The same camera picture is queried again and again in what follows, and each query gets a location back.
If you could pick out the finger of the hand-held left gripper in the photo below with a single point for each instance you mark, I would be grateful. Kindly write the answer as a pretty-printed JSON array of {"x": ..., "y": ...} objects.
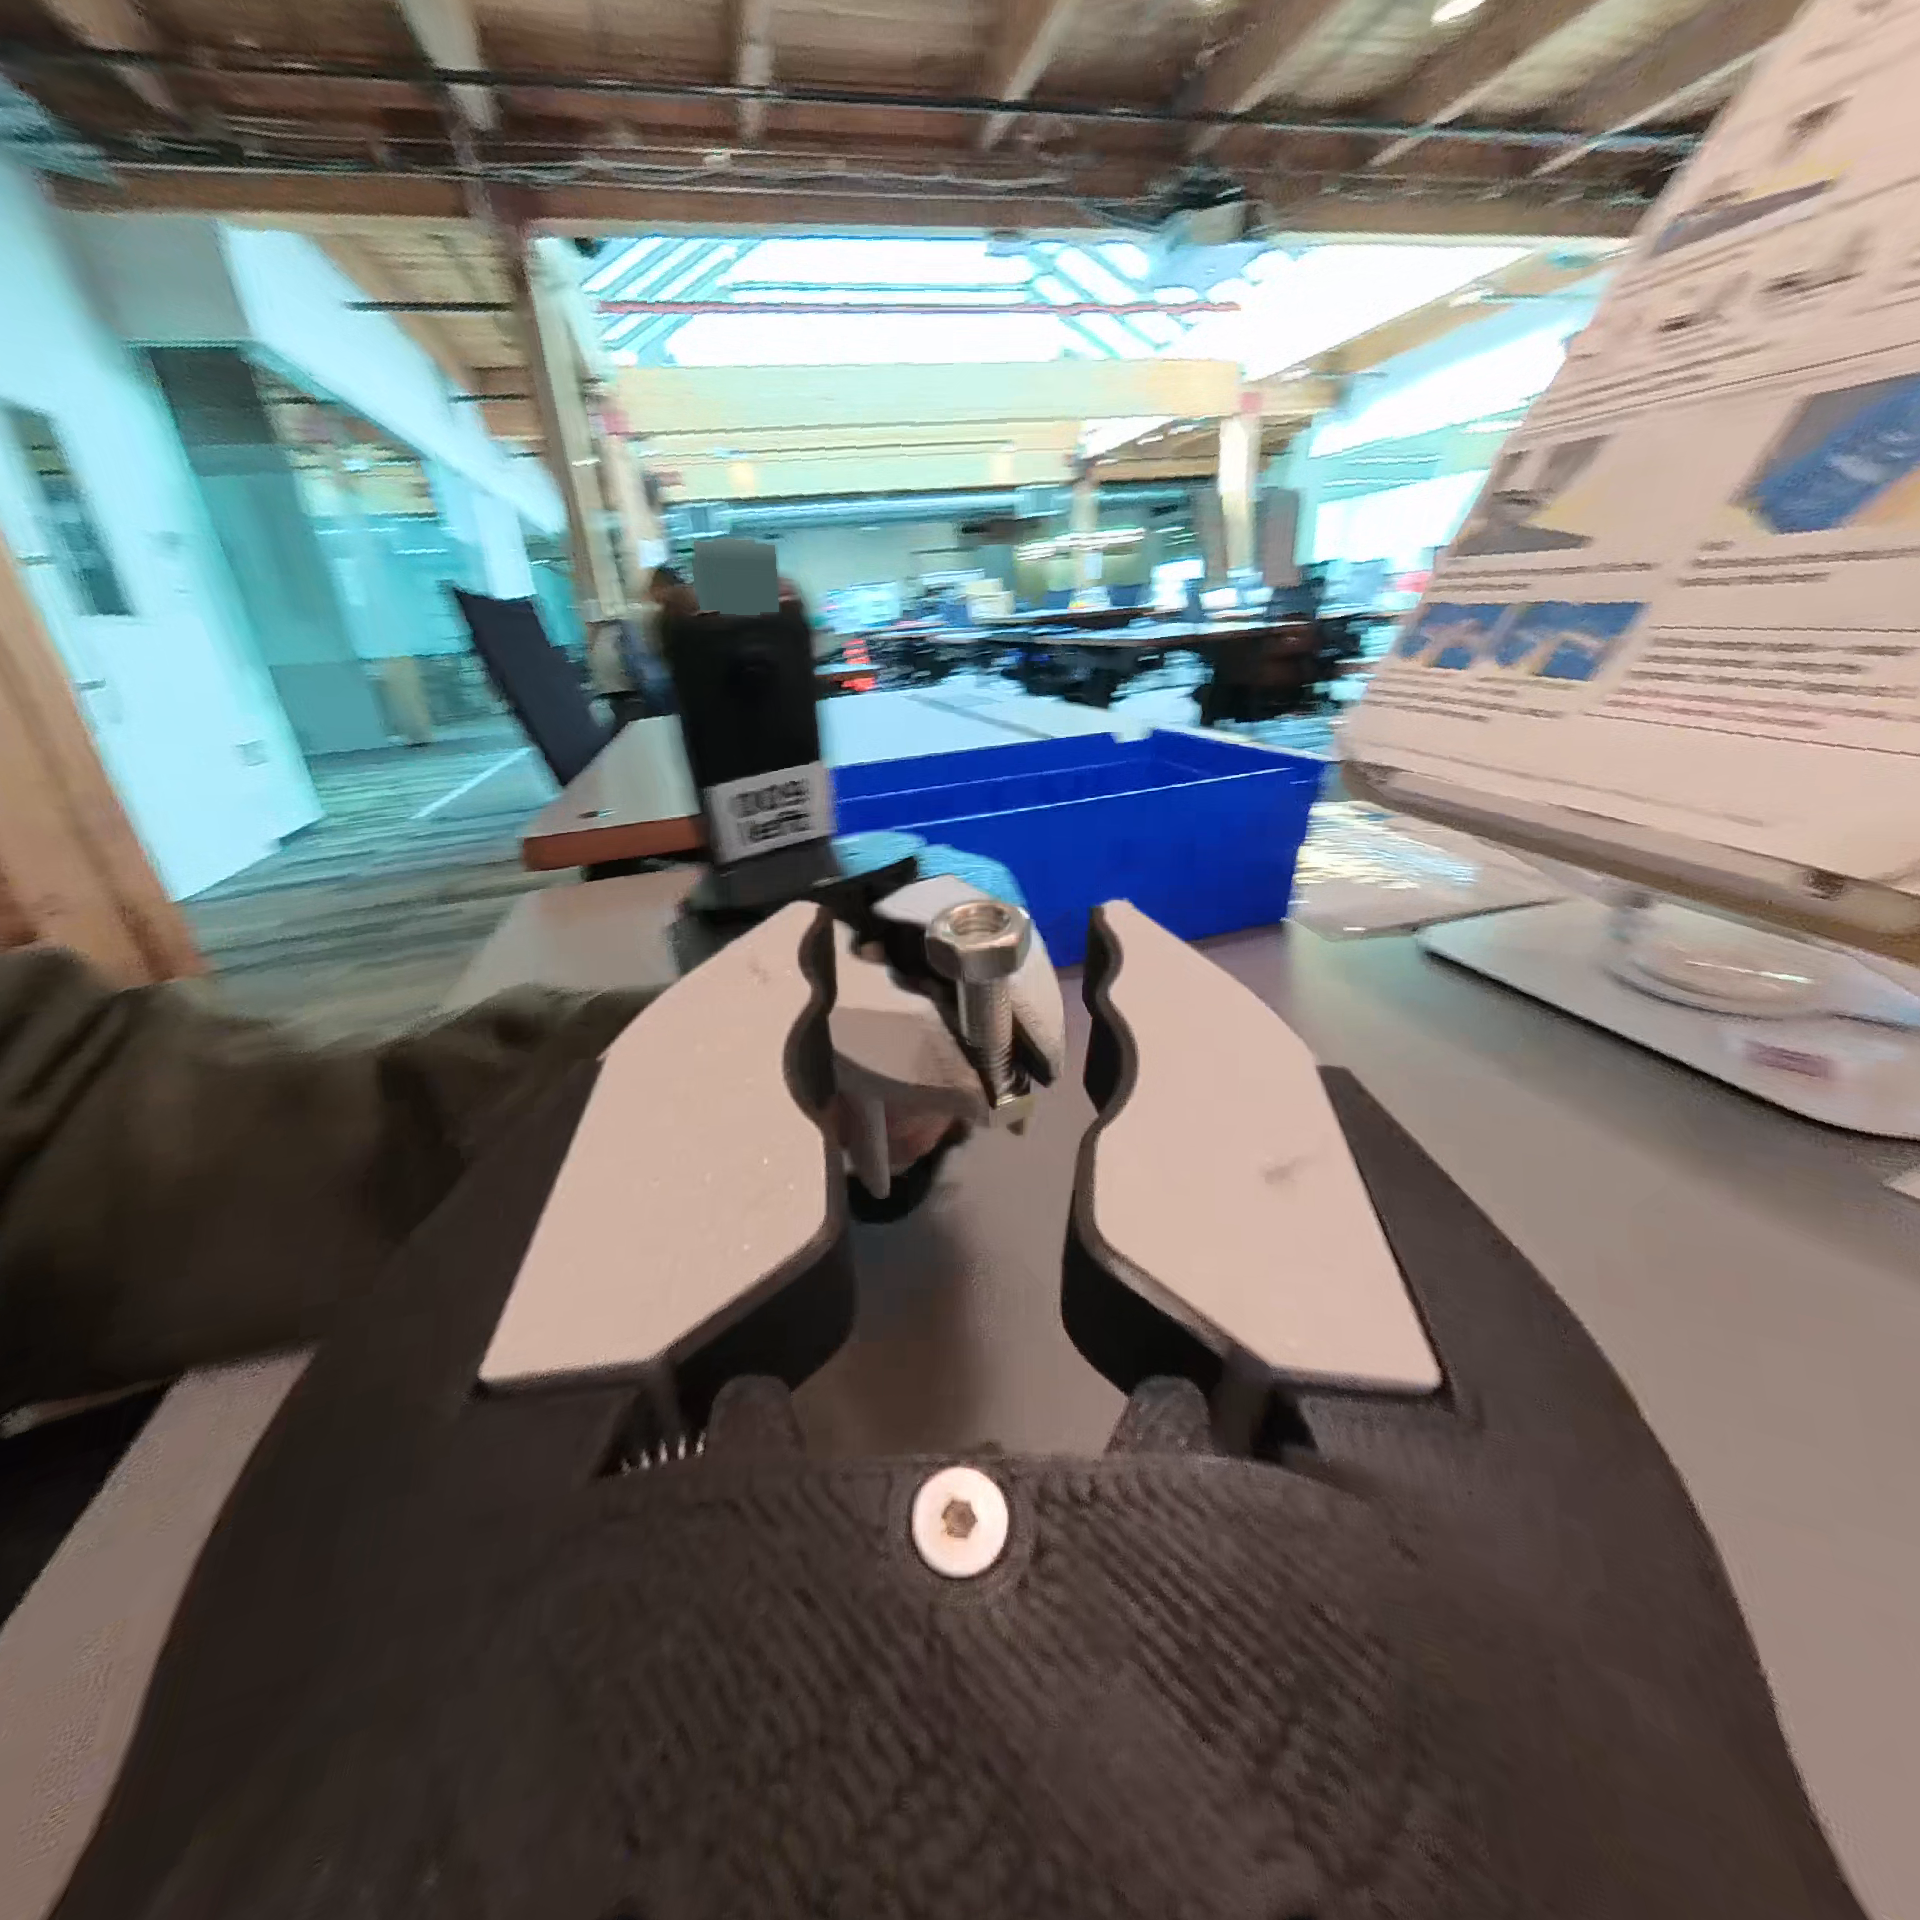
[
  {"x": 901, "y": 1059},
  {"x": 967, "y": 874}
]

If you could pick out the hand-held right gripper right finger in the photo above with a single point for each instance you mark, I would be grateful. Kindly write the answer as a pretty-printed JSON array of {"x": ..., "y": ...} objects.
[{"x": 1245, "y": 1201}]

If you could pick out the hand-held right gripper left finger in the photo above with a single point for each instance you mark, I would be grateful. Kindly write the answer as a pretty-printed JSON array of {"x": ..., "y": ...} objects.
[{"x": 675, "y": 1171}]

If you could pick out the silver hex nut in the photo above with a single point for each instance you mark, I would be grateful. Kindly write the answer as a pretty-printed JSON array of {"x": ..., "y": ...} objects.
[{"x": 961, "y": 966}]

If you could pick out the silver bolt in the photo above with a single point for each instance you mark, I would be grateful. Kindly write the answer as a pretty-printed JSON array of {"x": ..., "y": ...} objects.
[{"x": 993, "y": 1035}]

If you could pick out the blue storage bin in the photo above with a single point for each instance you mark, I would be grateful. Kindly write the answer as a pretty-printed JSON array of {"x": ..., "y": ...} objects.
[{"x": 1172, "y": 856}]

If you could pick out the person's left forearm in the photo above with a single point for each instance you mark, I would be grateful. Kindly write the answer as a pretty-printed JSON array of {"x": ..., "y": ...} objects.
[{"x": 270, "y": 1155}]

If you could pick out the grey desk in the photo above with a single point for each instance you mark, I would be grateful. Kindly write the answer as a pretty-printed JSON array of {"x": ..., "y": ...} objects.
[{"x": 1576, "y": 1275}]

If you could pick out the person's left hand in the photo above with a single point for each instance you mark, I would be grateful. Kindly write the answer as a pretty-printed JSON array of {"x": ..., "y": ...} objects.
[{"x": 923, "y": 1142}]

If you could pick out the wood-edged grey table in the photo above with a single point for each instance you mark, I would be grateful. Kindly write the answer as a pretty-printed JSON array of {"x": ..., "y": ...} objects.
[{"x": 616, "y": 797}]

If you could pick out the black office chair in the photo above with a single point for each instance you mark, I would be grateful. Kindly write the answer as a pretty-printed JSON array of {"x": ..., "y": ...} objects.
[{"x": 541, "y": 690}]

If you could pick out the row of wooden office desks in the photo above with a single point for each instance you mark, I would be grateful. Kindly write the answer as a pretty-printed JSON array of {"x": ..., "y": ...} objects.
[{"x": 1172, "y": 639}]

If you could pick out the clear laminated sheet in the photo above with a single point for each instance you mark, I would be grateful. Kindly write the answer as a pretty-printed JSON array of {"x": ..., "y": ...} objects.
[{"x": 1396, "y": 886}]

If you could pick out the wooden pillar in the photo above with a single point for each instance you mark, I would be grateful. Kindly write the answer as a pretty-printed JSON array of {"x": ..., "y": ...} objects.
[{"x": 76, "y": 810}]

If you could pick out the printed instruction sheet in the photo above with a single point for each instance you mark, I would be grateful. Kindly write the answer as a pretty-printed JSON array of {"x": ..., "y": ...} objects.
[{"x": 1725, "y": 451}]

